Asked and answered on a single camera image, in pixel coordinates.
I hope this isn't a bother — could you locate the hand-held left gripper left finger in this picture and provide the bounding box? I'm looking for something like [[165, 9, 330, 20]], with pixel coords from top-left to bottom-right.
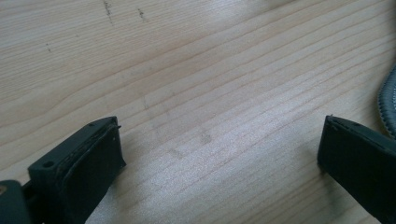
[[27, 116, 127, 224]]

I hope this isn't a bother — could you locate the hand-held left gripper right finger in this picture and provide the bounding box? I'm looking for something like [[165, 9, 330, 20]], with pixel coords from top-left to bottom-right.
[[317, 115, 396, 224]]

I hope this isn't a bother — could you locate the grey ribbed hose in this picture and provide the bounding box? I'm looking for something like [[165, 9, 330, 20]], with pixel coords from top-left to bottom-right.
[[376, 63, 396, 139]]

